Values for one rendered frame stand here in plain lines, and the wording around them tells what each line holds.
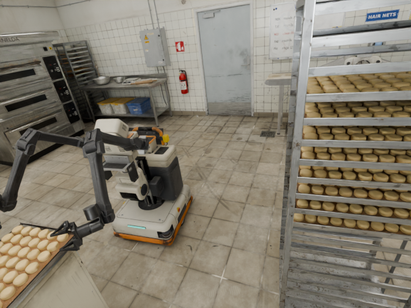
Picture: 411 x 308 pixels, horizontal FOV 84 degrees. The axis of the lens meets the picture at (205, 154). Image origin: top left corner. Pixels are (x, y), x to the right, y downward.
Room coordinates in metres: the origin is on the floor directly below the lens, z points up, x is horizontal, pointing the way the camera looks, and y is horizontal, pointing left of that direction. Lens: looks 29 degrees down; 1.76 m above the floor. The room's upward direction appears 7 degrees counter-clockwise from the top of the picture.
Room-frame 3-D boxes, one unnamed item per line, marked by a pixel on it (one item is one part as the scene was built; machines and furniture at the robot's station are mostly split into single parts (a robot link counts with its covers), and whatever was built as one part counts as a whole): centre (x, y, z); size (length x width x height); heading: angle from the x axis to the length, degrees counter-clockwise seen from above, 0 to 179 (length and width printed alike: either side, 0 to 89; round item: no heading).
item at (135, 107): (5.23, 1.37, 0.36); 0.47 x 0.38 x 0.26; 157
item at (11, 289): (0.59, 0.87, 0.91); 0.05 x 0.05 x 0.02
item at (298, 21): (1.21, -0.51, 0.97); 0.03 x 0.03 x 1.70; 71
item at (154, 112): (5.35, 1.64, 0.49); 1.90 x 0.72 x 0.98; 66
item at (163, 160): (1.93, 0.58, 0.59); 0.55 x 0.34 x 0.83; 71
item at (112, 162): (1.57, 0.70, 0.87); 0.28 x 0.16 x 0.22; 71
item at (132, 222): (1.85, 0.61, 0.16); 0.67 x 0.64 x 0.25; 161
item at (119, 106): (5.41, 1.78, 0.36); 0.47 x 0.38 x 0.26; 156
